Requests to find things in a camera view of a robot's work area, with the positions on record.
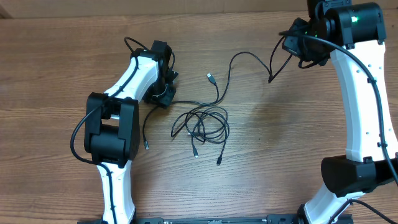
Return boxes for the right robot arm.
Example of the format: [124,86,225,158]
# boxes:
[282,1,397,223]

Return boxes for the black USB cable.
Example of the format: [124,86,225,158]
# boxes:
[142,35,295,151]
[170,73,231,166]

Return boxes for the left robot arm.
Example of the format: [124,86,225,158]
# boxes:
[84,40,178,223]

